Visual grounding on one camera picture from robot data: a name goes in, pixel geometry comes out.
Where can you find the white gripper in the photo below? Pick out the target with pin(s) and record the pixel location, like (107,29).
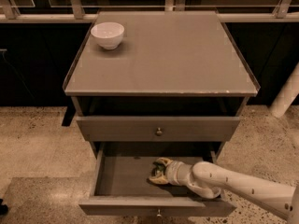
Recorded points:
(172,173)

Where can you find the green soda can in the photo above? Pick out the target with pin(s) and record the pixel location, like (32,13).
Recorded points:
(158,170)

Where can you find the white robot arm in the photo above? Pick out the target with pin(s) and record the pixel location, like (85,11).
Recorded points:
(207,180)

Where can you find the brass top drawer knob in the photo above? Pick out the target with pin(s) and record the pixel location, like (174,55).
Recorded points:
(159,131)

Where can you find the brass drawer knob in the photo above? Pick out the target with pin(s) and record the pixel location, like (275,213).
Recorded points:
(159,131)
(159,213)

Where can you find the open grey middle drawer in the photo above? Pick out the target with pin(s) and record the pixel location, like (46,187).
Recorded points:
(121,187)

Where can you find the brass middle drawer knob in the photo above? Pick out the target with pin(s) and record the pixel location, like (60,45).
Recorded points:
(159,213)

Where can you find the grey top drawer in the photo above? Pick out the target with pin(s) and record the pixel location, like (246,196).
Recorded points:
(176,129)

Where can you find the grey drawer cabinet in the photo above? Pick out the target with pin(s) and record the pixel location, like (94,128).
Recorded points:
(169,64)

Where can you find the white ceramic bowl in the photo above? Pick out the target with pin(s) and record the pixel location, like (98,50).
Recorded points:
(108,35)

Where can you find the black object at floor edge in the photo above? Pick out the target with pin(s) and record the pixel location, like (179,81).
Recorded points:
(3,208)

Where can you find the metal window railing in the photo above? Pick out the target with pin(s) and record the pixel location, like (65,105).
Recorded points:
(87,10)

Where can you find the white cylindrical post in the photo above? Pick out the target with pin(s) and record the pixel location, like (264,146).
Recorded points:
(287,94)

